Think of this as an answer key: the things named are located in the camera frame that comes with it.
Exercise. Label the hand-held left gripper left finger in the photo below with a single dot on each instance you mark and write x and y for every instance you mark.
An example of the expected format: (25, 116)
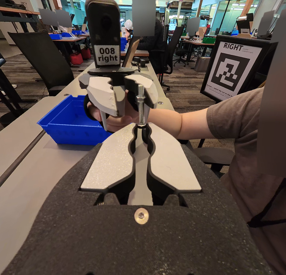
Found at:
(111, 158)

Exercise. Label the grey trash bin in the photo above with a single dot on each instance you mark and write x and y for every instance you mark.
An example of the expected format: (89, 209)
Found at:
(202, 64)

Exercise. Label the black swivel office chair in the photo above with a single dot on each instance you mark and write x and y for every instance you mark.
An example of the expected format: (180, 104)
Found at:
(174, 46)

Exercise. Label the wooden board stand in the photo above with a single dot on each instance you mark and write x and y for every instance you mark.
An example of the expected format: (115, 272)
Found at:
(130, 53)

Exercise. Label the person's right hand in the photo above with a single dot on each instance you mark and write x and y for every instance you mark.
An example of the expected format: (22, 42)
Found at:
(120, 122)

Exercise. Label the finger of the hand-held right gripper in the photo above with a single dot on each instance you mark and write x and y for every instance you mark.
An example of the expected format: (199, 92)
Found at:
(147, 87)
(100, 96)

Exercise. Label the display screen on black stand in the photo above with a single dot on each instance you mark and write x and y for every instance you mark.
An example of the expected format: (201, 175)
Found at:
(9, 93)

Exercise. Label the green plastic bin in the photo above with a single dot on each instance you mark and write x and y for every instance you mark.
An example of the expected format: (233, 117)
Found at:
(209, 40)

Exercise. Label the long silver threaded bolt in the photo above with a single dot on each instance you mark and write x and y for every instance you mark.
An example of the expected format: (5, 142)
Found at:
(141, 111)

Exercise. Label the person's grey office chair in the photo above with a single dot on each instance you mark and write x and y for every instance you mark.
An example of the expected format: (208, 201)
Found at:
(214, 155)

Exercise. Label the silver hex nut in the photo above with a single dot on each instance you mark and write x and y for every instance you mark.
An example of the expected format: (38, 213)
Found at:
(140, 98)

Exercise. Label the white hard hat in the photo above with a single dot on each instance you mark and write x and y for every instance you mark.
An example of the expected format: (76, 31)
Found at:
(128, 24)

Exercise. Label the red bag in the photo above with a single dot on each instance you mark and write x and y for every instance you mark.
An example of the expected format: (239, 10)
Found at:
(75, 58)

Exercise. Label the blue plastic bin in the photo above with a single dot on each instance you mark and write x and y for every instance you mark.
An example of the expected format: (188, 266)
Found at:
(67, 131)

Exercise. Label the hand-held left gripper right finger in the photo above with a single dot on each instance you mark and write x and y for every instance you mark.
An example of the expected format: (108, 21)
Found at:
(172, 160)

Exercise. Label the person's brown t-shirt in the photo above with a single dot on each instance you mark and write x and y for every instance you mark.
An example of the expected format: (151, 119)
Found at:
(236, 145)

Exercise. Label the black floor lamp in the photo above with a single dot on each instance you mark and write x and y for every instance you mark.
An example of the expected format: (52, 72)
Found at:
(225, 13)

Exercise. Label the black mesh office chair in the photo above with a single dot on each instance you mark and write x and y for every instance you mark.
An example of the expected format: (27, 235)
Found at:
(42, 60)

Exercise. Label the black framed marker sign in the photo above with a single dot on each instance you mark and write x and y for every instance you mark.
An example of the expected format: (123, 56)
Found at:
(232, 69)

